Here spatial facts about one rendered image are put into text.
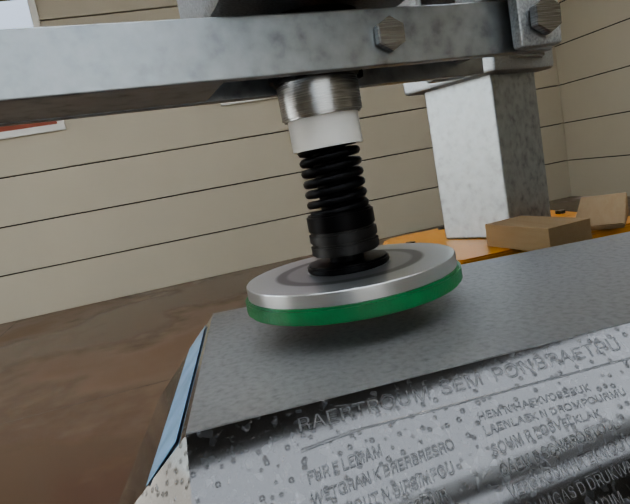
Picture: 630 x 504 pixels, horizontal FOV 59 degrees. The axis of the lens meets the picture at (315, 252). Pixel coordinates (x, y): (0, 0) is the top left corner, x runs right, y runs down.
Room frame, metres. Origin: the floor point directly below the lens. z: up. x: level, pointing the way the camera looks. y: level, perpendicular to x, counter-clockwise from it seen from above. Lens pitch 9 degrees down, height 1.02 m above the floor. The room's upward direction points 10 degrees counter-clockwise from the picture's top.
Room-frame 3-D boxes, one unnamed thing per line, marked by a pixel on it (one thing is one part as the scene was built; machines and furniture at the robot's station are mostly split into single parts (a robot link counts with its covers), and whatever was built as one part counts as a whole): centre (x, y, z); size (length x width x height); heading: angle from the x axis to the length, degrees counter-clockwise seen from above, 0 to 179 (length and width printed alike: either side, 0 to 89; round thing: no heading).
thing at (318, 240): (0.56, -0.03, 0.95); 0.07 x 0.07 x 0.01
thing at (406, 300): (0.56, -0.03, 0.91); 0.22 x 0.22 x 0.04
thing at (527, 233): (1.14, -0.46, 0.81); 0.20 x 0.10 x 0.05; 17
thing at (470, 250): (1.39, -0.47, 0.76); 0.49 x 0.49 x 0.05; 9
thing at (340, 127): (0.56, -0.03, 1.05); 0.07 x 0.07 x 0.04
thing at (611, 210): (1.25, -0.66, 0.80); 0.20 x 0.10 x 0.05; 147
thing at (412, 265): (0.56, -0.03, 0.91); 0.21 x 0.21 x 0.01
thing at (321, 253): (0.56, -0.03, 0.94); 0.07 x 0.07 x 0.01
